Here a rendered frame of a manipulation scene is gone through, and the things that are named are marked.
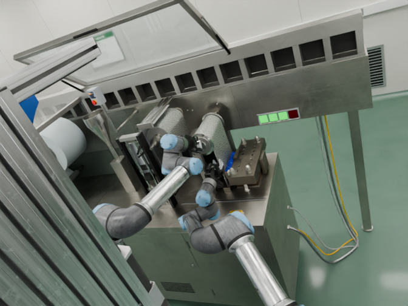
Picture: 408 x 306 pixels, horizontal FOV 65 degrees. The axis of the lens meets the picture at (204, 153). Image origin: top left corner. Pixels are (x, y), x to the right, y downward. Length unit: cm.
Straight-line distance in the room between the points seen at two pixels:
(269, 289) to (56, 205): 83
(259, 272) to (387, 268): 149
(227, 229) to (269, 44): 103
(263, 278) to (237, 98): 113
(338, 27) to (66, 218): 153
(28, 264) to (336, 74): 165
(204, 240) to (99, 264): 66
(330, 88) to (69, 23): 421
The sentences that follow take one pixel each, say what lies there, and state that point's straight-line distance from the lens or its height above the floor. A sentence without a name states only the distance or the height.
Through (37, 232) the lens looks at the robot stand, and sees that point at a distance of 63.
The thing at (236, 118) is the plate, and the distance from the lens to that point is 206.
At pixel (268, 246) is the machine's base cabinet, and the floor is 70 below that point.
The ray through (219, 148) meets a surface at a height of 116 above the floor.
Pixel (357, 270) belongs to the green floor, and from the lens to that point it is 260.
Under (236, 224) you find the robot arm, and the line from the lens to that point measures 131.
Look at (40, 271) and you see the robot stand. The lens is 65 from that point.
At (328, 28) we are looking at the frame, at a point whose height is 162.
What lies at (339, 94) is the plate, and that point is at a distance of 194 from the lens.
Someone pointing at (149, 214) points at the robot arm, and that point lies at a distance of 127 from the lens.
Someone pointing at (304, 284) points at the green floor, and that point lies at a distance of 256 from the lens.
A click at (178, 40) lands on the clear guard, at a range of 185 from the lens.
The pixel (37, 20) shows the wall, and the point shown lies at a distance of 575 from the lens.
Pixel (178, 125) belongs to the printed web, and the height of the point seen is 133.
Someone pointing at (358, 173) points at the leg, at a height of 57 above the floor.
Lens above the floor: 208
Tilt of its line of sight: 29 degrees down
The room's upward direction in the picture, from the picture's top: 22 degrees counter-clockwise
